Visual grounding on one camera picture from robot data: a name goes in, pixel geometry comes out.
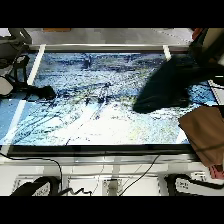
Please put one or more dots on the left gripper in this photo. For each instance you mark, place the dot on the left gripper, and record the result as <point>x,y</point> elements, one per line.
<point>42,92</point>

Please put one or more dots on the black pants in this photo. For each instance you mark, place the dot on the black pants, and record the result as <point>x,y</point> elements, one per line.
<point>163,90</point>

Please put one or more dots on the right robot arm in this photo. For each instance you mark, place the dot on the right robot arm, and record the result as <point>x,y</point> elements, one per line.
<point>200,190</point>

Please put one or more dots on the brown garment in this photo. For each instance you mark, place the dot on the brown garment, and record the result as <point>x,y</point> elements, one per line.
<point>206,133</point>

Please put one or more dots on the pink garment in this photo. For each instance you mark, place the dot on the pink garment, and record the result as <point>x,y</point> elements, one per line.
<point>217,171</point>

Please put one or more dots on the silver frame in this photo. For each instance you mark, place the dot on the silver frame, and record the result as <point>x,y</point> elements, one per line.
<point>100,160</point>

